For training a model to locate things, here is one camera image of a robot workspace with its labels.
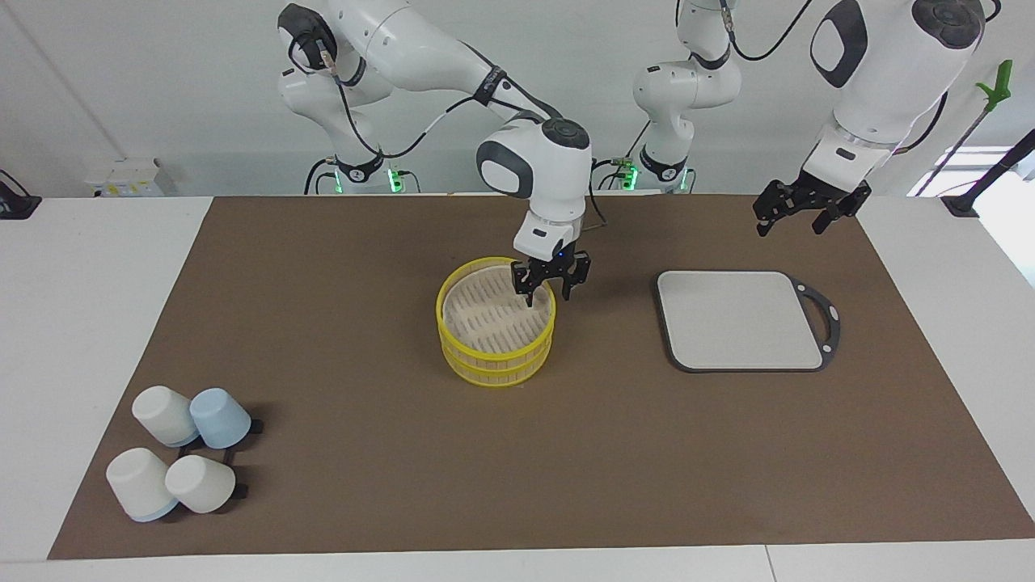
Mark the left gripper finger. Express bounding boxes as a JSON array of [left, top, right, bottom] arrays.
[[754, 182, 795, 237], [811, 202, 854, 236]]

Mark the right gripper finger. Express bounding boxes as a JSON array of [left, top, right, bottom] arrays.
[[511, 267, 541, 310], [560, 252, 592, 302]]

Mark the white mesh steamer liner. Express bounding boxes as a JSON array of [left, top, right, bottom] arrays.
[[447, 271, 551, 350]]

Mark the yellow-rimmed bamboo steamer basket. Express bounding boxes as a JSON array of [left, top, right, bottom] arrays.
[[437, 257, 558, 369], [441, 327, 555, 388]]

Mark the grey white cutting board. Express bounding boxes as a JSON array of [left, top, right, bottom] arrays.
[[653, 269, 842, 373]]

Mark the black tripod stand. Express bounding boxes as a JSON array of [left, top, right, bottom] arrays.
[[942, 128, 1035, 217]]

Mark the green-tipped grey pole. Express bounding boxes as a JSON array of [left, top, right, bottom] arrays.
[[914, 59, 1015, 197]]

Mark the brown table mat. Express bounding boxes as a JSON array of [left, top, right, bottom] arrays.
[[47, 194, 1035, 560]]

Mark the black cup rack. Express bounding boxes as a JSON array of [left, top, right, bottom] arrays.
[[180, 417, 266, 500]]

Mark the light blue plastic cup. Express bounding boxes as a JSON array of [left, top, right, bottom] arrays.
[[189, 388, 252, 450]]

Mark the white plastic cup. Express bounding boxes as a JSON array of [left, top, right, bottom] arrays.
[[106, 447, 180, 523], [165, 455, 237, 515], [132, 386, 200, 448]]

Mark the black stand foot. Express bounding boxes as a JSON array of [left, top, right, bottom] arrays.
[[0, 170, 43, 221]]

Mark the base cable with grey connector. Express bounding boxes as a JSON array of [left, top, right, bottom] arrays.
[[602, 120, 652, 191]]

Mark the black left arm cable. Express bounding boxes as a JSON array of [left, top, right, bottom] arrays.
[[720, 0, 1003, 62]]

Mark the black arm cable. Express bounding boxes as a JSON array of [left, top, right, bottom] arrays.
[[287, 32, 609, 229], [720, 0, 1003, 62]]

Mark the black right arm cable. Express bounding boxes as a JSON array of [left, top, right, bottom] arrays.
[[287, 32, 609, 229]]

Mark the white wall box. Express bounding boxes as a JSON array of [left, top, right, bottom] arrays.
[[83, 158, 165, 197]]

